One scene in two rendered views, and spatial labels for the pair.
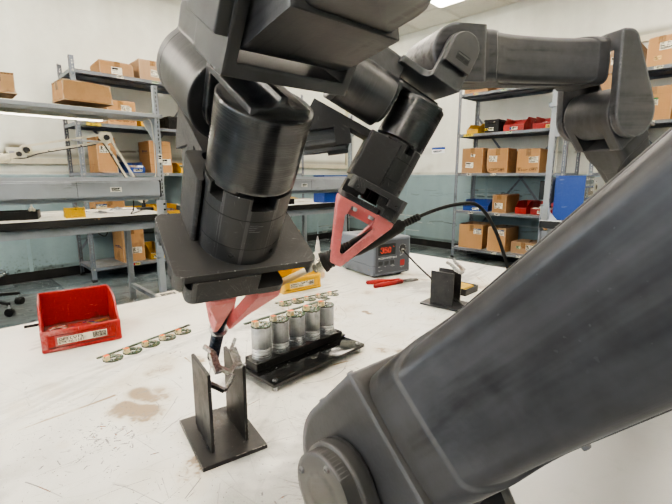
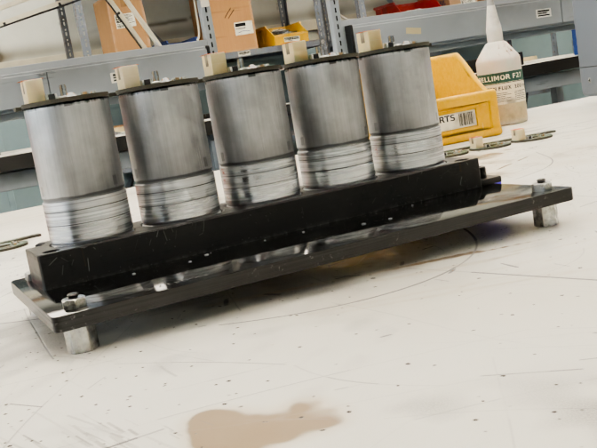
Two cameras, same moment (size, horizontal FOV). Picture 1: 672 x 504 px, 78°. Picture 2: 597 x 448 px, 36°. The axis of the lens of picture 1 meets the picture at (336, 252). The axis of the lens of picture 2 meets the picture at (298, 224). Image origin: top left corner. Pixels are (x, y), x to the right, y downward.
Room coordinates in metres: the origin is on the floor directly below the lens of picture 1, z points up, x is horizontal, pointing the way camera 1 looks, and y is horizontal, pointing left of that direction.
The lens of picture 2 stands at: (0.26, -0.07, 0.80)
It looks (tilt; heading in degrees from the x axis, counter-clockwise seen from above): 9 degrees down; 23
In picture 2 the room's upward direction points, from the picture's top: 10 degrees counter-clockwise
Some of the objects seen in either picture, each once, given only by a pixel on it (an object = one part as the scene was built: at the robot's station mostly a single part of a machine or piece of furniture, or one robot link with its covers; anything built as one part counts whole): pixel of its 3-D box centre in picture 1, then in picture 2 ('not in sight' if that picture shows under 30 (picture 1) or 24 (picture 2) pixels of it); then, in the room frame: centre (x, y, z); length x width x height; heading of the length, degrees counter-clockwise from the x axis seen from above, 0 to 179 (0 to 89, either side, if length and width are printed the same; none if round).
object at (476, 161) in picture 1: (513, 166); not in sight; (4.73, -1.99, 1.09); 1.20 x 0.45 x 2.18; 45
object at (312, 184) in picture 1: (295, 186); (520, 20); (3.42, 0.33, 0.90); 1.30 x 0.06 x 0.12; 135
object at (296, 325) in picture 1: (295, 331); (254, 148); (0.52, 0.05, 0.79); 0.02 x 0.02 x 0.05
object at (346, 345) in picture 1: (305, 357); (295, 250); (0.51, 0.04, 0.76); 0.16 x 0.07 x 0.01; 137
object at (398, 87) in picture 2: (325, 320); (402, 119); (0.56, 0.02, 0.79); 0.02 x 0.02 x 0.05
